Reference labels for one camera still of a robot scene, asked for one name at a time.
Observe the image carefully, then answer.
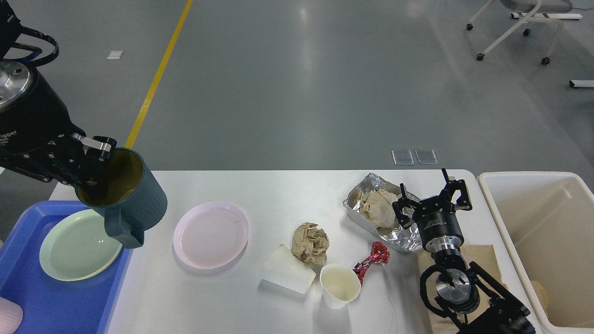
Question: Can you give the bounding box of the white paper cup upright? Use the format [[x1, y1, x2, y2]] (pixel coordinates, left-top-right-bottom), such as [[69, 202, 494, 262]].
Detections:
[[319, 263, 362, 309]]

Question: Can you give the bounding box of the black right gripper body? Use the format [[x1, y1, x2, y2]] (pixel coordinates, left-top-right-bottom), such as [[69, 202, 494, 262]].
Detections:
[[412, 197, 464, 253]]

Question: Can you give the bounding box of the pink object tray corner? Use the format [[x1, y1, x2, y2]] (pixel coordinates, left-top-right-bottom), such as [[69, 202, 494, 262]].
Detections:
[[0, 298, 23, 334]]

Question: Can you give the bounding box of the brown paper bag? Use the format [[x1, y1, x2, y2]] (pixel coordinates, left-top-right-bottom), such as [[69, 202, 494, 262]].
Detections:
[[417, 244, 502, 334]]

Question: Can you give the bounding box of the light green plate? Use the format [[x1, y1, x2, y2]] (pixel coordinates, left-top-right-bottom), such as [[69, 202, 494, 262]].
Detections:
[[39, 209, 123, 282]]

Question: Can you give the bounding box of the floor outlet cover right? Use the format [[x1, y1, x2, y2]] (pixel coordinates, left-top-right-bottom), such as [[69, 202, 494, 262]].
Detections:
[[414, 149, 439, 165]]

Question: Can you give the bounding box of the floor outlet cover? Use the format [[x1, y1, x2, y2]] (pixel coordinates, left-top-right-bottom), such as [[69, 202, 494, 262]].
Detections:
[[414, 149, 439, 165], [392, 149, 414, 166]]

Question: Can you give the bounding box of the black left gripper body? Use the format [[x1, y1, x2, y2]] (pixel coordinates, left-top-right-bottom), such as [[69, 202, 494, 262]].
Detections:
[[0, 61, 86, 155]]

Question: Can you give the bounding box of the white furniture leg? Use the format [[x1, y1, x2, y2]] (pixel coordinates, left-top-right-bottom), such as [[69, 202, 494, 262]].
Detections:
[[569, 79, 594, 89]]

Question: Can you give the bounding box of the white office chair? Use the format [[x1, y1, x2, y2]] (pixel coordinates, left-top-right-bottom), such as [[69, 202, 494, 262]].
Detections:
[[476, 0, 574, 65]]

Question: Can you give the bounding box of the dark teal mug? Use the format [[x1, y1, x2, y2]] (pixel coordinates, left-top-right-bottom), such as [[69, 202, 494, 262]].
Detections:
[[75, 147, 168, 249]]

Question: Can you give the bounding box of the beige plastic bin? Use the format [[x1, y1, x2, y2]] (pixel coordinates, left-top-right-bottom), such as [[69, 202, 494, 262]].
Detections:
[[478, 171, 594, 334]]

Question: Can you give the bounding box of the crumpled paper in foil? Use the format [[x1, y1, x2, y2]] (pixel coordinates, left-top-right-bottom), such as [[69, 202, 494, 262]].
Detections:
[[358, 189, 398, 229]]

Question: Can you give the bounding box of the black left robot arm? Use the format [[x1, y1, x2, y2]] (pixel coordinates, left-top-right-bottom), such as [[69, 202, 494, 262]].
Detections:
[[0, 0, 117, 191]]

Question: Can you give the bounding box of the pink plate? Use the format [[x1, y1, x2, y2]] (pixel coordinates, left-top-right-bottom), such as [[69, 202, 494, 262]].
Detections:
[[173, 201, 250, 270]]

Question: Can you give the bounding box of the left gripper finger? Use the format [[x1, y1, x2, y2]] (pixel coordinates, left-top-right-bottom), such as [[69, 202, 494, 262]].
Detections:
[[0, 154, 77, 185], [45, 133, 117, 190]]

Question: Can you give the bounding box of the crumpled brown paper ball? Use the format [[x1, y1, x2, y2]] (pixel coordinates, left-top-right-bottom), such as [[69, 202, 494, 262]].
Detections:
[[291, 222, 329, 266]]

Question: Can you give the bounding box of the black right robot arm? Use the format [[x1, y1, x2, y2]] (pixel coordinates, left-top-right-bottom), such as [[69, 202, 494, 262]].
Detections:
[[392, 169, 536, 334]]

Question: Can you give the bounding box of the red foil wrapper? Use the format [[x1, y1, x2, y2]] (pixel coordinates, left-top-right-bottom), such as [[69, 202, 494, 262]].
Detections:
[[353, 241, 390, 285]]

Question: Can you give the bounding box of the floor outlet cover left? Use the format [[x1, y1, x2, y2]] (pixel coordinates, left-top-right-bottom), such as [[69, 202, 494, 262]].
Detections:
[[392, 149, 414, 166]]

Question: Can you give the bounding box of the blue plastic tray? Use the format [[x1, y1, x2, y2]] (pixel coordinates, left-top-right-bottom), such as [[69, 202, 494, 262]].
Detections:
[[0, 200, 132, 334]]

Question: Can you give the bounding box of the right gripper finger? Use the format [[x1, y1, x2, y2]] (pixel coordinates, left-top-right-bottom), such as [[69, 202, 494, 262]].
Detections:
[[437, 168, 473, 212], [392, 184, 422, 230]]

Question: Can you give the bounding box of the white paper cup lying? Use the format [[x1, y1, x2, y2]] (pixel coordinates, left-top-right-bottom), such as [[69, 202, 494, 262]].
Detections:
[[260, 244, 316, 294]]

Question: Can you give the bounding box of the crumpled aluminium foil tray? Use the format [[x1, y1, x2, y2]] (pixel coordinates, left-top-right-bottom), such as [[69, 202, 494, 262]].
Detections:
[[343, 173, 422, 252]]

